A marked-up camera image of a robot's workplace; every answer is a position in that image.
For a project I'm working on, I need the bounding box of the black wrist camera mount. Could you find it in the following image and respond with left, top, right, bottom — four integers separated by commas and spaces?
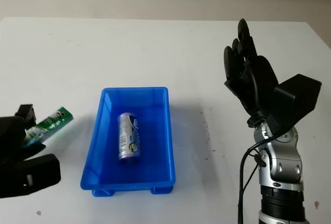
261, 73, 322, 136
0, 153, 62, 199

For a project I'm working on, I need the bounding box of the green toothpaste box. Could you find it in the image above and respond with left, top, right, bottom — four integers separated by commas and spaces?
24, 107, 74, 147

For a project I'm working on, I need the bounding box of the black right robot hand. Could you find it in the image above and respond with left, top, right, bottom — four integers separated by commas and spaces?
223, 18, 280, 129

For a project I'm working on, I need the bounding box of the blue plastic tray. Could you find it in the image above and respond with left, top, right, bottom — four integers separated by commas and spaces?
80, 86, 177, 198

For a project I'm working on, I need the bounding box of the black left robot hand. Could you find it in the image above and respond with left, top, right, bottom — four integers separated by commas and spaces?
0, 103, 48, 168

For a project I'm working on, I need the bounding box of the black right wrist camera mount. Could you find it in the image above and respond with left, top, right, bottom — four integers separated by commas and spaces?
261, 73, 322, 136

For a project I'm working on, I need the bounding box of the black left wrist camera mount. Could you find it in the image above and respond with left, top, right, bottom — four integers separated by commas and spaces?
0, 153, 62, 199

